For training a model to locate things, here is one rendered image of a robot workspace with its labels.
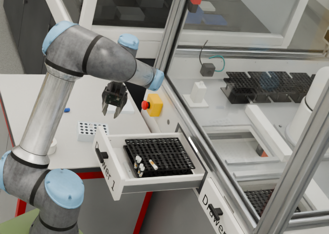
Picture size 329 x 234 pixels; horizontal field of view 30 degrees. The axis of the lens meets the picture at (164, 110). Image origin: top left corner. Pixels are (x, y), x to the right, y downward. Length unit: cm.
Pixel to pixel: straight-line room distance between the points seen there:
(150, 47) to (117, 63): 130
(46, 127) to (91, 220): 90
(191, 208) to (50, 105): 83
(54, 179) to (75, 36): 41
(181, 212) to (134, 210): 28
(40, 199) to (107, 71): 41
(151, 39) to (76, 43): 130
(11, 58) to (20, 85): 161
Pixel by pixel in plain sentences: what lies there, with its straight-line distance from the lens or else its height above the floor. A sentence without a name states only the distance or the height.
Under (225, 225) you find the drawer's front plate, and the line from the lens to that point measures 212.
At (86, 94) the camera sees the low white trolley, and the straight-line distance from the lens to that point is 274.
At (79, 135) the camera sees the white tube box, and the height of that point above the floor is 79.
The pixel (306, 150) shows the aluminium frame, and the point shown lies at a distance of 177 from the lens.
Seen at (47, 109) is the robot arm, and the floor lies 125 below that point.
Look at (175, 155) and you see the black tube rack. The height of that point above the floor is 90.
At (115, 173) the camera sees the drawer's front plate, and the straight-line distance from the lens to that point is 214.
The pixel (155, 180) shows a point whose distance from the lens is 219.
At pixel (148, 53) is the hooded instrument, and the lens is 301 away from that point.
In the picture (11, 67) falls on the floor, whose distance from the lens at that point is 423.
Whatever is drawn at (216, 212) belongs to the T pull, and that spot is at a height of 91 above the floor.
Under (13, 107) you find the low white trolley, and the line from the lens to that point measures 258.
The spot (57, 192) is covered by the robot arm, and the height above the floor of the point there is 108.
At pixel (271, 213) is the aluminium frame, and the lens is 192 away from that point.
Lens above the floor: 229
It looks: 34 degrees down
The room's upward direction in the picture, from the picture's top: 18 degrees clockwise
